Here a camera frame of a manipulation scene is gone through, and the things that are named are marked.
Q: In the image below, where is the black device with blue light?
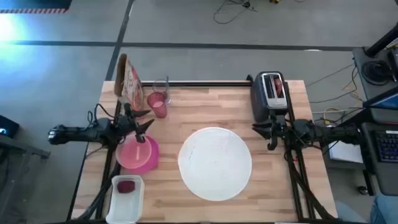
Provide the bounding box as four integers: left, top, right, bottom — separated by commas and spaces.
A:
0, 114, 20, 139

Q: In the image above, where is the black aluminium frame rail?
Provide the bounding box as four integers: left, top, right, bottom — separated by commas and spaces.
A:
141, 80, 252, 87

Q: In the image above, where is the toasted bagel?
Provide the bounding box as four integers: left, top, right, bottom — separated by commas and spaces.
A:
272, 76, 284, 97

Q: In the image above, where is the grey desk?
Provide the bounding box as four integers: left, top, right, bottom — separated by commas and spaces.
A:
360, 123, 398, 197
353, 46, 398, 100

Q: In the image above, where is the dark grey laptop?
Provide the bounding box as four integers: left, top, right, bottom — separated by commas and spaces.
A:
362, 86, 398, 125

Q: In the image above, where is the white round woven placemat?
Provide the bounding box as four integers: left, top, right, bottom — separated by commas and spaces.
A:
177, 126, 252, 202

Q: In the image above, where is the person's leg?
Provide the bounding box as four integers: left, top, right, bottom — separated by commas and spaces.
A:
335, 195, 398, 224

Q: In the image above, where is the yellow floor cable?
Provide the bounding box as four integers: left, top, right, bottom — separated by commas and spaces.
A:
312, 79, 364, 125

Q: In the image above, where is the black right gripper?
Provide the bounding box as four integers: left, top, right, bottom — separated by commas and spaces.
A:
251, 114, 295, 151

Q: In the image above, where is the clear drinking glass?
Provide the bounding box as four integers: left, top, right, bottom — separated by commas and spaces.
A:
151, 79, 171, 105

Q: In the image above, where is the grey metal stand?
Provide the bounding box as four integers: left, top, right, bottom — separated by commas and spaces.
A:
0, 135, 51, 224

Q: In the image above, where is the dark red plum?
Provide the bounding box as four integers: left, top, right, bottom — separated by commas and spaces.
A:
116, 180, 136, 194

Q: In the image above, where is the red faceted tumbler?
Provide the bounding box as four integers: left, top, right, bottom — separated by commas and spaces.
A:
146, 91, 169, 119

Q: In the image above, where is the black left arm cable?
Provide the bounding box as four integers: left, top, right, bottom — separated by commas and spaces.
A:
86, 103, 108, 125

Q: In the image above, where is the black two-slot toaster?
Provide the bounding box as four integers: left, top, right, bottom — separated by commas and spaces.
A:
250, 71, 292, 124

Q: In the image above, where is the black backlit keyboard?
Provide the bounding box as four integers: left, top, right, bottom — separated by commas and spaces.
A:
374, 129, 398, 163

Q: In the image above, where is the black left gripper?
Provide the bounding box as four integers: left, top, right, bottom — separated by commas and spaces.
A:
114, 103, 155, 144

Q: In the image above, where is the white plastic container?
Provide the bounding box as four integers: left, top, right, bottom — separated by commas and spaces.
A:
105, 174, 146, 224

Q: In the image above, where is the dark floor mat striped edge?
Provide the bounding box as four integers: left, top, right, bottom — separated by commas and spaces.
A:
0, 0, 73, 14

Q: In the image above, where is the black floor cable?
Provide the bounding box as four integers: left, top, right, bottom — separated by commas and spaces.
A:
213, 0, 259, 25

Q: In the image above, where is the coiled black cable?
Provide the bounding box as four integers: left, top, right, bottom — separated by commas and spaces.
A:
361, 60, 392, 86

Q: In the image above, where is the white paper sheet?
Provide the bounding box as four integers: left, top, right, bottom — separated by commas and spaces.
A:
328, 139, 364, 164

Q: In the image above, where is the black pole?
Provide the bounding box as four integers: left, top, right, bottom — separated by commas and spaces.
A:
365, 23, 398, 58

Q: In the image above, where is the orange cereal box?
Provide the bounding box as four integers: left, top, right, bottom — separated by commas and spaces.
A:
114, 53, 144, 112

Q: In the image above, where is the magenta plastic plate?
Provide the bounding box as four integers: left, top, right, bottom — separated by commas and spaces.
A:
126, 135, 160, 174

